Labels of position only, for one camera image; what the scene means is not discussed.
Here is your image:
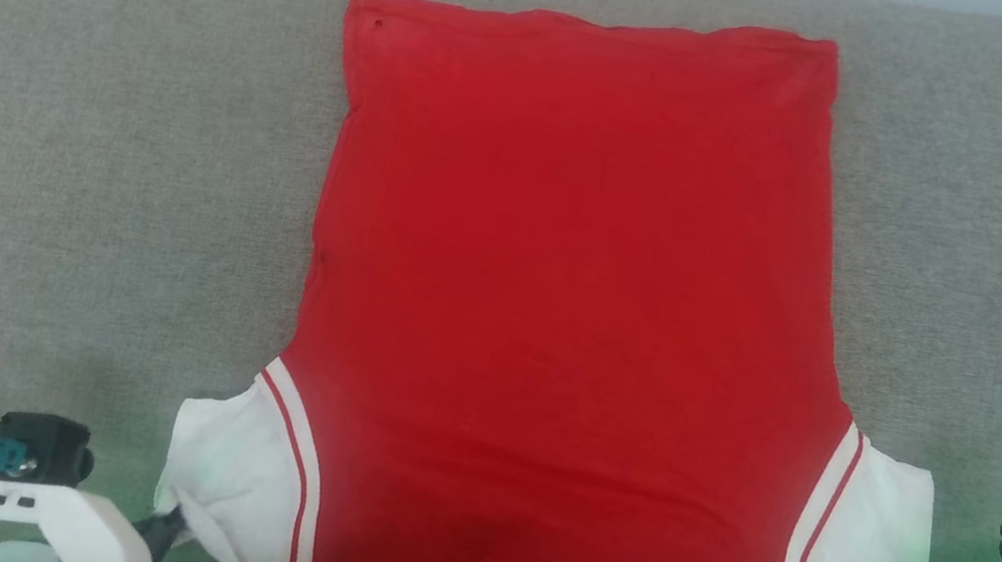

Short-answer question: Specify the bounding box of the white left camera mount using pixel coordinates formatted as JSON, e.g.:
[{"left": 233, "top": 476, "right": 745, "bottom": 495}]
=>
[{"left": 0, "top": 476, "right": 167, "bottom": 562}]

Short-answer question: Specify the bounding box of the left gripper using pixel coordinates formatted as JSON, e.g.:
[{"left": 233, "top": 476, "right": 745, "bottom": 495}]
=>
[{"left": 0, "top": 481, "right": 190, "bottom": 562}]

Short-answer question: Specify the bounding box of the red and white jersey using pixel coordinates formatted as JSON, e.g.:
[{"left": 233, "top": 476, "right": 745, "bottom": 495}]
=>
[{"left": 145, "top": 0, "right": 1002, "bottom": 562}]

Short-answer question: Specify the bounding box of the grey-green fabric sofa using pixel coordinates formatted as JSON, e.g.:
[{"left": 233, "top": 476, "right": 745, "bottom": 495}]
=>
[{"left": 0, "top": 0, "right": 1002, "bottom": 562}]

